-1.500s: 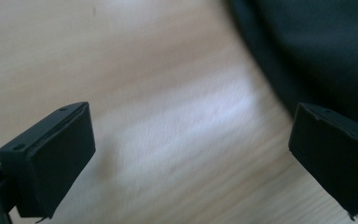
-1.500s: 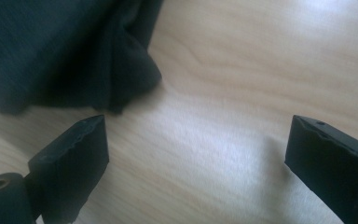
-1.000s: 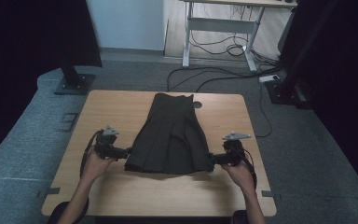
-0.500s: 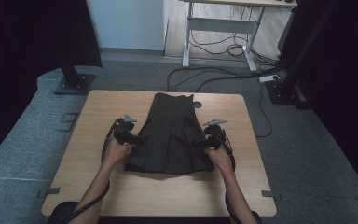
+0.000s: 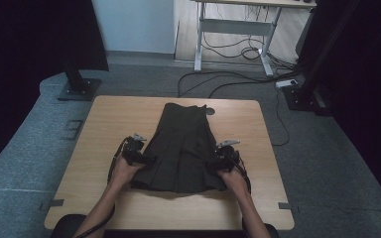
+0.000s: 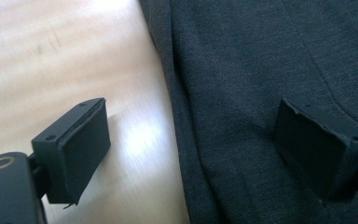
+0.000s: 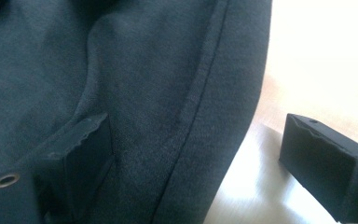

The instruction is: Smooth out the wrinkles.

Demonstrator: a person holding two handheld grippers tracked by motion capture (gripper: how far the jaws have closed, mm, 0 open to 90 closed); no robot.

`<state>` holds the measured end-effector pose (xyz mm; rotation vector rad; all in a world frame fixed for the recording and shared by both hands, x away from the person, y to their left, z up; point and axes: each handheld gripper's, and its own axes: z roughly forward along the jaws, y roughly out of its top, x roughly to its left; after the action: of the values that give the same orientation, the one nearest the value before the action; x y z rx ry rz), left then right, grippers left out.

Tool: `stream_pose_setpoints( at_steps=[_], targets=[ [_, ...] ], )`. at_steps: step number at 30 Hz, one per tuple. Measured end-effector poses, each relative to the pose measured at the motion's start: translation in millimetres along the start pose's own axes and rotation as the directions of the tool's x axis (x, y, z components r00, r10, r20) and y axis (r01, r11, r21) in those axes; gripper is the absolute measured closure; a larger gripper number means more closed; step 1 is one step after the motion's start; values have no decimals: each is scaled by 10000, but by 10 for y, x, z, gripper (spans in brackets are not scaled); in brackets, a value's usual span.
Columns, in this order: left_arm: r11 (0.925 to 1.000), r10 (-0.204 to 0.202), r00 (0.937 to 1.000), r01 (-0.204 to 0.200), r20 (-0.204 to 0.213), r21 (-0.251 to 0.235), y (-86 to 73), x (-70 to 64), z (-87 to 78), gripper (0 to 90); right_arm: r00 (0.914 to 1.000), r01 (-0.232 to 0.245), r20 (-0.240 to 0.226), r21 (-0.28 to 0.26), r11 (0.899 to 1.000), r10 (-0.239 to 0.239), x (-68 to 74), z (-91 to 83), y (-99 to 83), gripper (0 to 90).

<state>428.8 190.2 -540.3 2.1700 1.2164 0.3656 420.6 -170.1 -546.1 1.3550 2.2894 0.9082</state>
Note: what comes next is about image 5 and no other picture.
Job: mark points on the dark round table grommet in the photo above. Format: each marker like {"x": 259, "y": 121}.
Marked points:
{"x": 210, "y": 111}

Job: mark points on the tall black stand with base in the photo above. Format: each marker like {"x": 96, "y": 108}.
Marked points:
{"x": 306, "y": 89}

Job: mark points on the black pleated skirt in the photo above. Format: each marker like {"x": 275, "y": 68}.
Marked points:
{"x": 182, "y": 148}

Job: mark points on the grey floor socket plate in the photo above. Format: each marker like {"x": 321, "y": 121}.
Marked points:
{"x": 71, "y": 129}

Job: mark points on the white metal desk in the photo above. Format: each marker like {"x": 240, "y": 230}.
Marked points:
{"x": 234, "y": 26}

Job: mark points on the black curtain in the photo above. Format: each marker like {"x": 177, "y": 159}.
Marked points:
{"x": 29, "y": 66}
{"x": 370, "y": 82}

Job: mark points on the black stand with base plate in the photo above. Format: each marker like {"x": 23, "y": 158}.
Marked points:
{"x": 78, "y": 87}

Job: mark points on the white power strip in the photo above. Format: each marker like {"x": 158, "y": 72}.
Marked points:
{"x": 286, "y": 83}

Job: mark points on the person's right hand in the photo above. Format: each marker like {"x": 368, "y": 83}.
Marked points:
{"x": 236, "y": 181}

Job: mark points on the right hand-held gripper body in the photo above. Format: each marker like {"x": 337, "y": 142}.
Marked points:
{"x": 227, "y": 158}

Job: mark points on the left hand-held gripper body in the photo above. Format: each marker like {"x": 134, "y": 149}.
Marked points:
{"x": 133, "y": 150}

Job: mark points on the person's left hand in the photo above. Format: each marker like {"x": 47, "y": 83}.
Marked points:
{"x": 124, "y": 173}

